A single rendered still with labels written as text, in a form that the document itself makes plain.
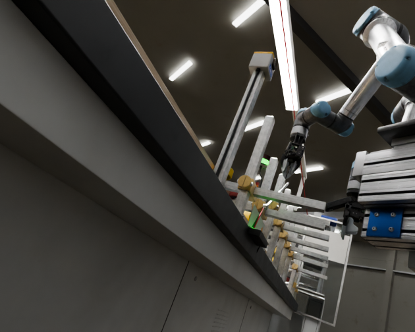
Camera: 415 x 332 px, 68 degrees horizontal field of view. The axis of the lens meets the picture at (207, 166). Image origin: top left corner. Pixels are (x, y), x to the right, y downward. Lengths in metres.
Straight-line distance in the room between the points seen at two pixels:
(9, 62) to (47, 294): 0.55
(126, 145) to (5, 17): 0.25
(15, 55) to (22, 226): 0.38
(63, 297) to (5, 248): 0.22
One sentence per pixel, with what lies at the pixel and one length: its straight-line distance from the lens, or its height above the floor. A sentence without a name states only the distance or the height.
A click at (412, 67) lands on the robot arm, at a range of 1.05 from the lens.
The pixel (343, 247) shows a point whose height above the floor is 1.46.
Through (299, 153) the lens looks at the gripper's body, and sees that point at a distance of 1.40.
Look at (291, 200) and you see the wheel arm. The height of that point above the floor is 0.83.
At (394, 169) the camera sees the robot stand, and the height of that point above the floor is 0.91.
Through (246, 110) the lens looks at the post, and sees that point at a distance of 1.00.
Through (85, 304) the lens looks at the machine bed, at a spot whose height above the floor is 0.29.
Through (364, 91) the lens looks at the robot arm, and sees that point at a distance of 1.49.
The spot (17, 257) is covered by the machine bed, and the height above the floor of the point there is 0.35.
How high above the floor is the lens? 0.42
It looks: 22 degrees up
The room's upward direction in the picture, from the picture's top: 23 degrees clockwise
